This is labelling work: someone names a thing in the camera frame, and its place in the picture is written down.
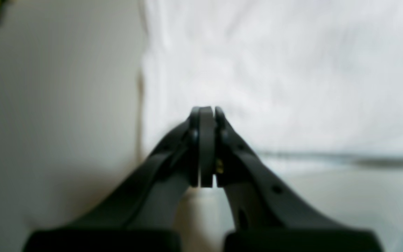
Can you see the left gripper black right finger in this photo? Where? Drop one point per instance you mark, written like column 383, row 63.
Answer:
column 271, row 217

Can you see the white printed T-shirt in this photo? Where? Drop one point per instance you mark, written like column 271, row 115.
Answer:
column 297, row 79

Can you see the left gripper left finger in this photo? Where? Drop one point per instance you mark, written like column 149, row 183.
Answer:
column 138, row 215

